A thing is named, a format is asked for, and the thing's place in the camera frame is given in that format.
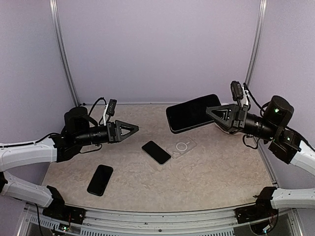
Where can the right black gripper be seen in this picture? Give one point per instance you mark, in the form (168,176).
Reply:
(236,117)

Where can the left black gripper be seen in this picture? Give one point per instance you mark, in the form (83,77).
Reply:
(114,132)

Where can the phone from clear case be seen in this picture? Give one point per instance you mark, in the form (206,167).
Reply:
(156,152)

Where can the black phone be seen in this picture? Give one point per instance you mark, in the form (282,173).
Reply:
(100,180)
(191,114)

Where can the clear phone case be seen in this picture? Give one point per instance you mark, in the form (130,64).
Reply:
(181,147)

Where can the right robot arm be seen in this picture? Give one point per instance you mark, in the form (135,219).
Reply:
(286,144)

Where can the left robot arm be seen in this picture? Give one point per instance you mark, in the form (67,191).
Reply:
(80,130)

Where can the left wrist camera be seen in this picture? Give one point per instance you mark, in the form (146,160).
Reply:
(109,110)

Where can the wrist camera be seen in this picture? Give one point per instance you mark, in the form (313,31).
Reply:
(109,110)
(240,94)

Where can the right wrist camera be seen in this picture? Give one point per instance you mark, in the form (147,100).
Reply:
(240,94)

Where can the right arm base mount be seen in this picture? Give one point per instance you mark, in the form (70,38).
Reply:
(253,213)

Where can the front aluminium rail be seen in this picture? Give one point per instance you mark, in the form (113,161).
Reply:
(218,222)

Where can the right aluminium frame post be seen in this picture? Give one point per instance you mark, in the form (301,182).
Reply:
(256,41)

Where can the aluminium frame post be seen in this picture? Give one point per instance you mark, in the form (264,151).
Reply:
(62,51)
(256,41)

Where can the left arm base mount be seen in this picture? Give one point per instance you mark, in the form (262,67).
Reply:
(66,213)

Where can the left aluminium frame post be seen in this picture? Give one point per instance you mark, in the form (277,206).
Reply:
(62,51)

